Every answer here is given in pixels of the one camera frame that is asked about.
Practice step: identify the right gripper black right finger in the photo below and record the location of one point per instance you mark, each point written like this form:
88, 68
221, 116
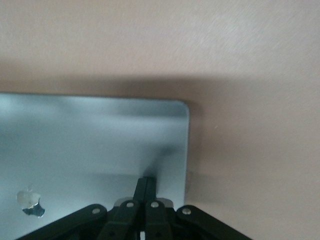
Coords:
162, 222

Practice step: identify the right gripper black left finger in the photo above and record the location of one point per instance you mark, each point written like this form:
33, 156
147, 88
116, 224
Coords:
125, 220

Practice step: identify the grey laptop with black screen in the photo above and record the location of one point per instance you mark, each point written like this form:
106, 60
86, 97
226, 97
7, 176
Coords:
87, 150

